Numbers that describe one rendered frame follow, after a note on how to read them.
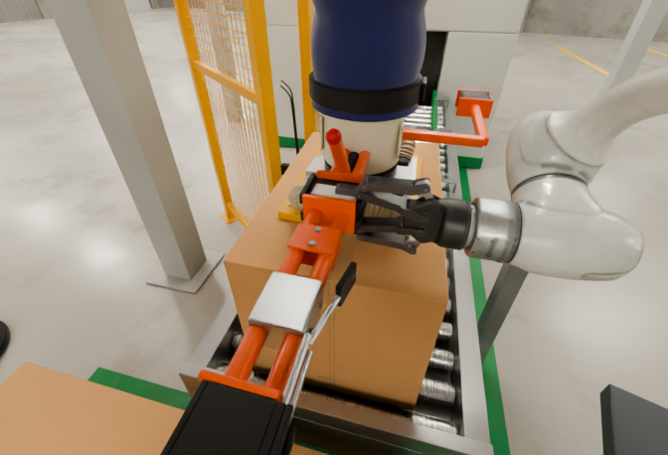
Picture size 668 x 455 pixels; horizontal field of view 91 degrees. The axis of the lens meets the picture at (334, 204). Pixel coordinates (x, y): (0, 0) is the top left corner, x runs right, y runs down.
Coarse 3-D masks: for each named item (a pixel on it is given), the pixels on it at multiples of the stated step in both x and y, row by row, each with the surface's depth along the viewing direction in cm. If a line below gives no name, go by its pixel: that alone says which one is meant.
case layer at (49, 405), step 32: (0, 384) 81; (32, 384) 81; (64, 384) 81; (96, 384) 81; (0, 416) 75; (32, 416) 75; (64, 416) 75; (96, 416) 75; (128, 416) 75; (160, 416) 75; (0, 448) 70; (32, 448) 70; (64, 448) 70; (96, 448) 70; (128, 448) 70; (160, 448) 70
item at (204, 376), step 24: (216, 384) 27; (240, 384) 27; (192, 408) 26; (216, 408) 26; (240, 408) 26; (264, 408) 26; (192, 432) 24; (216, 432) 24; (240, 432) 24; (264, 432) 25
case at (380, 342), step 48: (432, 144) 99; (288, 192) 78; (432, 192) 78; (240, 240) 64; (288, 240) 64; (240, 288) 63; (384, 288) 55; (432, 288) 55; (336, 336) 65; (384, 336) 62; (432, 336) 58; (336, 384) 77; (384, 384) 72
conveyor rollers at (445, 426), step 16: (416, 112) 238; (416, 128) 210; (448, 288) 107; (448, 304) 100; (240, 336) 91; (448, 336) 93; (432, 352) 87; (448, 352) 88; (224, 368) 84; (448, 368) 86; (304, 384) 81; (432, 384) 81; (448, 384) 81; (336, 400) 78; (352, 400) 78; (368, 400) 79; (432, 400) 80; (448, 400) 79; (400, 416) 75; (416, 416) 75; (448, 432) 72
